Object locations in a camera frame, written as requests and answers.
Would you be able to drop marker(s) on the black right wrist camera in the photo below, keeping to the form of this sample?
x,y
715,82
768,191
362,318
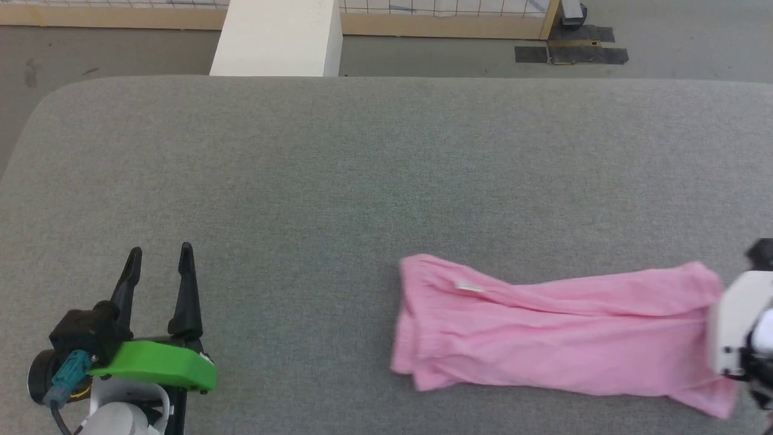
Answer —
x,y
762,254

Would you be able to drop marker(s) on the grey metal partition foot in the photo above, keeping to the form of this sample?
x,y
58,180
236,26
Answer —
x,y
571,12

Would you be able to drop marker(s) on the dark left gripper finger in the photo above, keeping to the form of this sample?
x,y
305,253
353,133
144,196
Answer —
x,y
128,284
187,296

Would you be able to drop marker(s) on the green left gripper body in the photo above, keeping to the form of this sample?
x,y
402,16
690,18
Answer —
x,y
157,365

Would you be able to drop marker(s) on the black floor tape patch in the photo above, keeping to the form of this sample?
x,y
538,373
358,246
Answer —
x,y
586,54

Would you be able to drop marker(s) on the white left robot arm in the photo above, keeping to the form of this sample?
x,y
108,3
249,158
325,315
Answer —
x,y
133,411

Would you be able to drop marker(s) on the grey fabric sofa cushion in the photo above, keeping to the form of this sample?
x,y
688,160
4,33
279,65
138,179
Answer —
x,y
362,181

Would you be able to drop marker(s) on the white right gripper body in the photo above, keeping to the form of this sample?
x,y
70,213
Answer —
x,y
737,320

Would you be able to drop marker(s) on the white rectangular box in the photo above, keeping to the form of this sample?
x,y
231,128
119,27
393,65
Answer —
x,y
278,36

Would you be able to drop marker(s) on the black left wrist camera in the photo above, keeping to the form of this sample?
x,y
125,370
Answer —
x,y
87,329

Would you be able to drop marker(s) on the lemon print partition screen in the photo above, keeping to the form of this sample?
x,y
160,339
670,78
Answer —
x,y
423,23

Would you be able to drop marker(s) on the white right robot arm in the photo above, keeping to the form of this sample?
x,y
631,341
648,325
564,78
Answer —
x,y
764,356

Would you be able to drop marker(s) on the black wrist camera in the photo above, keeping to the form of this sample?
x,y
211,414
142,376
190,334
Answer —
x,y
762,254
87,329

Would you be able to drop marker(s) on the pink cloth garment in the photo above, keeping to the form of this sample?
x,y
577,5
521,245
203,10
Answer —
x,y
543,338

